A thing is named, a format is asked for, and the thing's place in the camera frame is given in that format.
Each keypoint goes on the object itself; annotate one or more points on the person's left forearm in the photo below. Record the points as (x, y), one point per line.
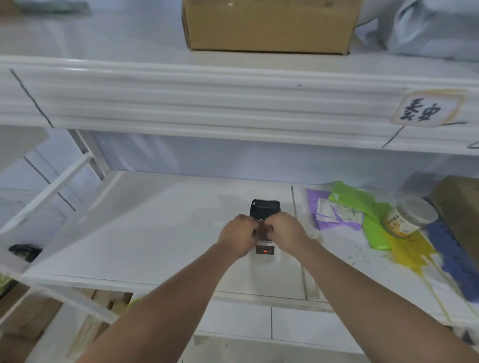
(168, 310)

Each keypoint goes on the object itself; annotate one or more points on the clear jar with yellow label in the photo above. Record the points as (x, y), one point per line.
(408, 217)

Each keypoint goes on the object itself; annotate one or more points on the brown cardboard parcel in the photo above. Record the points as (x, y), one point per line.
(462, 205)

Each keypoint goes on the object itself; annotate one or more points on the person's left fingers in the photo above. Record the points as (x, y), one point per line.
(258, 230)

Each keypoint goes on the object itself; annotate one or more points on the grey plastic parcel bag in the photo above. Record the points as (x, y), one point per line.
(434, 26)

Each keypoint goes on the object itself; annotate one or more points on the brown cardboard box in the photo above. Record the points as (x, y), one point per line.
(269, 24)

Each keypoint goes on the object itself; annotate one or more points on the yellow mailer bag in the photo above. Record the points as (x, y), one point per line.
(411, 252)

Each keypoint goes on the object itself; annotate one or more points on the green mailer bag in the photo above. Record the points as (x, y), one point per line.
(359, 209)

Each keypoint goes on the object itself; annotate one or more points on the person's right forearm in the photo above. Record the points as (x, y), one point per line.
(378, 306)

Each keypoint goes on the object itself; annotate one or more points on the blue mailer bag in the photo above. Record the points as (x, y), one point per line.
(454, 254)

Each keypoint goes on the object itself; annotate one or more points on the shelf label sticker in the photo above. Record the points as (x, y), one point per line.
(426, 109)

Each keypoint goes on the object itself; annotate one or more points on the black object on lower shelf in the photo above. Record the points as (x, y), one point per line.
(25, 252)

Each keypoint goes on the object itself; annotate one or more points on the black handheld scanner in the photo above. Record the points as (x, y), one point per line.
(265, 209)

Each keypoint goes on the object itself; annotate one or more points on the person's left hand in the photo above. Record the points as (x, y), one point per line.
(237, 233)

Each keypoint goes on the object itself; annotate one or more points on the person's right fingers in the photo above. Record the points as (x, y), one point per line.
(267, 230)

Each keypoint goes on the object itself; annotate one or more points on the purple mailer bag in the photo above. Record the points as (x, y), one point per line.
(335, 215)

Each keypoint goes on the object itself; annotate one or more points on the white metal shelf rack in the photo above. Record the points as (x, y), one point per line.
(209, 108)

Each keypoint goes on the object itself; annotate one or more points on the person's right hand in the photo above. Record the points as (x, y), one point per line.
(288, 232)

